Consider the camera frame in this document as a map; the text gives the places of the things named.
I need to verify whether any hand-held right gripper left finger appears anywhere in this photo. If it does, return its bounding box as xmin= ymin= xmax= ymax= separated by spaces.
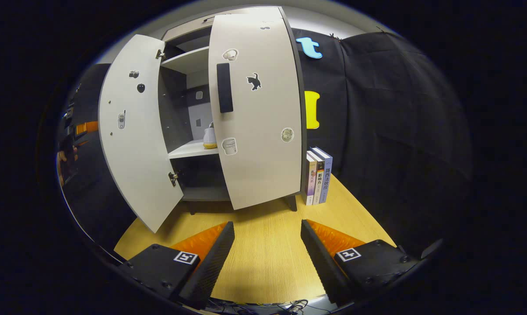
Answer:
xmin=119 ymin=221 xmax=235 ymax=309

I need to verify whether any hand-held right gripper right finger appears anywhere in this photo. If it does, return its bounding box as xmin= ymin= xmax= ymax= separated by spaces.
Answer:
xmin=301 ymin=219 xmax=422 ymax=305

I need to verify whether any white shoe cabinet door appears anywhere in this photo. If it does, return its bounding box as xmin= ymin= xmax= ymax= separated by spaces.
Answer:
xmin=98 ymin=34 xmax=184 ymax=234
xmin=208 ymin=7 xmax=308 ymax=210

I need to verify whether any white shoe cabinet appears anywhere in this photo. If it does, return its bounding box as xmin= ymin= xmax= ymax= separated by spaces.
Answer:
xmin=158 ymin=7 xmax=310 ymax=215

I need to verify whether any white canvas shoe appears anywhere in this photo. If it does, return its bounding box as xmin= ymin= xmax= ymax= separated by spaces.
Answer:
xmin=202 ymin=122 xmax=218 ymax=149

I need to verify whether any white cabinet drawer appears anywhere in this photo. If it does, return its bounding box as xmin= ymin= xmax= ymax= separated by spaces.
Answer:
xmin=162 ymin=15 xmax=215 ymax=43

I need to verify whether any cream and black book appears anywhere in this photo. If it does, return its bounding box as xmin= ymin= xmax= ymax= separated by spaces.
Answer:
xmin=309 ymin=149 xmax=326 ymax=205

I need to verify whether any blue book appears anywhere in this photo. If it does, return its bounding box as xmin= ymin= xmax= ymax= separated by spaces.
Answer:
xmin=313 ymin=146 xmax=333 ymax=203

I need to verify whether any black backdrop cloth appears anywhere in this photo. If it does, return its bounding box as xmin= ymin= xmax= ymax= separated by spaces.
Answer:
xmin=56 ymin=26 xmax=472 ymax=263

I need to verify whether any black door handle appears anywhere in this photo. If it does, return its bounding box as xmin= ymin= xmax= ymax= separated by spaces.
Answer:
xmin=216 ymin=63 xmax=234 ymax=114

